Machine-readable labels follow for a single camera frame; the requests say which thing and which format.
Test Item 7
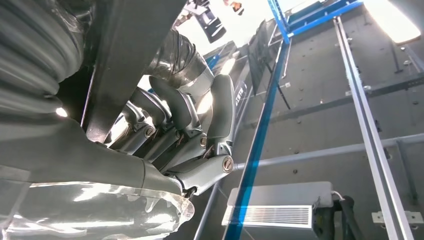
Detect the black hanging device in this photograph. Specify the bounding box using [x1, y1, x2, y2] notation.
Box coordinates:
[193, 3, 228, 44]

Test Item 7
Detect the grey vent unit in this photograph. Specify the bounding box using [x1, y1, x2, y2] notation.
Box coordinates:
[221, 181, 334, 240]

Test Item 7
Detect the grey ceiling pipe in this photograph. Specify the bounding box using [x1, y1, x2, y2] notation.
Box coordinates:
[232, 132, 424, 172]

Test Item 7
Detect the black hose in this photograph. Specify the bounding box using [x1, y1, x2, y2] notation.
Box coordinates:
[312, 195, 365, 240]

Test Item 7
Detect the blue rack frame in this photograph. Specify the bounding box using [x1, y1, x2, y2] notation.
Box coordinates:
[266, 0, 364, 45]

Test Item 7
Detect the aluminium ceiling rail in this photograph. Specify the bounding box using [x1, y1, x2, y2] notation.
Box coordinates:
[332, 15, 415, 240]

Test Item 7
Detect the white rail bracket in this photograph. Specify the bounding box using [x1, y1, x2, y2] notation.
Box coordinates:
[370, 210, 424, 230]

